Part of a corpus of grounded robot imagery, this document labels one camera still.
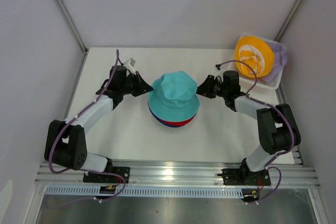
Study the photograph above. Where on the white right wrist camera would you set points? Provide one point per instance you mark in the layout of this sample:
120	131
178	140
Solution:
219	70

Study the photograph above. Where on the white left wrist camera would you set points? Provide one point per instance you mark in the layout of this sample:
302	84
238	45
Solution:
129	64

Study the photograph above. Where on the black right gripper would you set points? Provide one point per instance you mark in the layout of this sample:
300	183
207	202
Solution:
205	88

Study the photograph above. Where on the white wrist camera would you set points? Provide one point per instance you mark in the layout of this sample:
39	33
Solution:
129	64
219	70

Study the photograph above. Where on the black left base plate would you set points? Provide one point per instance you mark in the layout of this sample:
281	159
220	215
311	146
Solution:
122	171

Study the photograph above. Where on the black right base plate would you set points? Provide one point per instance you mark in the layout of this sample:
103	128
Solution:
244	177

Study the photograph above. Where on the red bucket hat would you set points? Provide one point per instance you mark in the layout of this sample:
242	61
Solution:
186	121

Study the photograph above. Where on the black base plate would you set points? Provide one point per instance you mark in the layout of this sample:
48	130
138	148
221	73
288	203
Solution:
122	171
244	177

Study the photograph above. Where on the teal bucket hat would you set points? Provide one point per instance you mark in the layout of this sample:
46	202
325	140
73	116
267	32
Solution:
174	98

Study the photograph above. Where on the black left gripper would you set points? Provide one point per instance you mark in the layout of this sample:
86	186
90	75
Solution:
143	87

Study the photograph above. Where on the aluminium mounting rail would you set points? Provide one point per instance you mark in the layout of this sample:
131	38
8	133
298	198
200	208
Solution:
181	174

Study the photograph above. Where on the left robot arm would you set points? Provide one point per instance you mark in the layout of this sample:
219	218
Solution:
66	145

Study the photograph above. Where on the blue bucket hat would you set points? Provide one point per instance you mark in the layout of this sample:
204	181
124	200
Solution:
167	123

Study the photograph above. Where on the white slotted cable duct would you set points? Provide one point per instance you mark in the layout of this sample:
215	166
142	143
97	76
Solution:
145	191

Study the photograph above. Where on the yellow bucket hat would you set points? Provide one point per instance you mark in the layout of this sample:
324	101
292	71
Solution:
253	54

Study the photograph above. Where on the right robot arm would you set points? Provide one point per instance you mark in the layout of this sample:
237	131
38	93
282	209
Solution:
277	129

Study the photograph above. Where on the lilac bucket hat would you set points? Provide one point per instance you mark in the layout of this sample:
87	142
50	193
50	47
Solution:
280	60

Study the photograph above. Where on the white plastic basket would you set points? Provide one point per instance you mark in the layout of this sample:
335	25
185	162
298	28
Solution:
262	84

